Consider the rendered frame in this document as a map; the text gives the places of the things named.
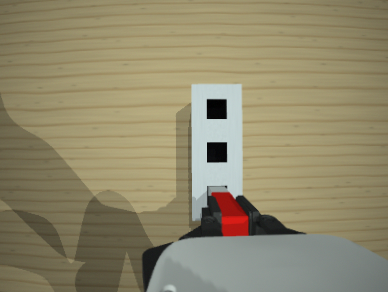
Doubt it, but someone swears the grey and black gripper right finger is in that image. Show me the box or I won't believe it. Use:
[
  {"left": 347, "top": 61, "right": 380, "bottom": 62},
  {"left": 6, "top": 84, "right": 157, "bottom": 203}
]
[{"left": 236, "top": 195, "right": 306, "bottom": 236}]

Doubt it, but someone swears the light grey block with square holes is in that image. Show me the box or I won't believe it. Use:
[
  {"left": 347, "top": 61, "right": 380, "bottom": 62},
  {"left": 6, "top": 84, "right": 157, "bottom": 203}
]
[{"left": 191, "top": 84, "right": 242, "bottom": 221}]

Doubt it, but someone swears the red square pin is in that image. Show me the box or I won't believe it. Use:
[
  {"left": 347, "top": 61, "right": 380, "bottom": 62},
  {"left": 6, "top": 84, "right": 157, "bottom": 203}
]
[{"left": 208, "top": 186, "right": 249, "bottom": 236}]

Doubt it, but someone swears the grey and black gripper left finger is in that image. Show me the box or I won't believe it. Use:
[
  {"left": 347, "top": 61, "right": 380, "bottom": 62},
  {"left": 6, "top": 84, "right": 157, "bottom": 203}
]
[{"left": 142, "top": 196, "right": 223, "bottom": 292}]

